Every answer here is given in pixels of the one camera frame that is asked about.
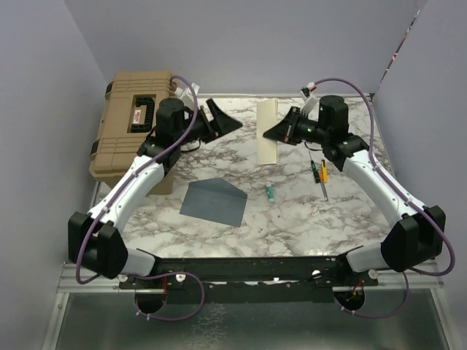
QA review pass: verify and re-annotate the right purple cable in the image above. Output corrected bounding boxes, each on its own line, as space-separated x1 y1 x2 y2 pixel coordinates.
309 77 457 319

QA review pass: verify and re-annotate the green white glue stick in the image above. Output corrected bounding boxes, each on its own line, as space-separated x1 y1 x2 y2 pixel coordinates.
266 183 274 203

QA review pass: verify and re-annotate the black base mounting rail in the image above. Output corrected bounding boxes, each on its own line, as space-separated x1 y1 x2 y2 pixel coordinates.
119 256 378 304

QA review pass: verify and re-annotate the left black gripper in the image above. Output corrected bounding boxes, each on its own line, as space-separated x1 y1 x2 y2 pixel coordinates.
176 98 243 146

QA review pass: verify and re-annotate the green handled screwdriver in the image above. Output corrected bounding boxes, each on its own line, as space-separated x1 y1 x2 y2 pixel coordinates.
309 151 320 184

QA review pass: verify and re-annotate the tan plastic tool case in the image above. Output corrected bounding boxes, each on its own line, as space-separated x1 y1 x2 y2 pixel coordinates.
89 71 174 188

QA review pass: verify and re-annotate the purple cable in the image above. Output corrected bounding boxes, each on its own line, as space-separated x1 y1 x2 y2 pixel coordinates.
309 77 457 319
74 75 206 322

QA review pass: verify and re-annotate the grey paper envelope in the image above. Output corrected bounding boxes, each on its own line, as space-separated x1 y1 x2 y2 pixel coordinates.
180 178 247 228

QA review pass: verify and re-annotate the tan letter paper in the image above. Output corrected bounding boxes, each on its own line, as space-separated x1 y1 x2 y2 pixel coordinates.
256 98 278 166

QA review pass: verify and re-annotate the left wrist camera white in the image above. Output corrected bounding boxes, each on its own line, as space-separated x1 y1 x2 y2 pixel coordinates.
175 82 200 111

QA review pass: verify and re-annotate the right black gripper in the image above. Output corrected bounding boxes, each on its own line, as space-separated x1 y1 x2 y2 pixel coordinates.
263 106 329 146

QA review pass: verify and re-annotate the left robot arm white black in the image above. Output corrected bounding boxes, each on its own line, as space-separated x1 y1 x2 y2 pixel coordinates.
68 98 243 288

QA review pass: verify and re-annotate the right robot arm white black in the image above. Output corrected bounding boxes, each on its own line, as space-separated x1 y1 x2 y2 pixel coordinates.
263 95 446 285

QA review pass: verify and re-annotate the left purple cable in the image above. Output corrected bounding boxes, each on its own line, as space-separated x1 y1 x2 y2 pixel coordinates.
74 75 206 322

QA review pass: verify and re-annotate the orange handled metal tool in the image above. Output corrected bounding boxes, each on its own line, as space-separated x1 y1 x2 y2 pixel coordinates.
318 171 329 202

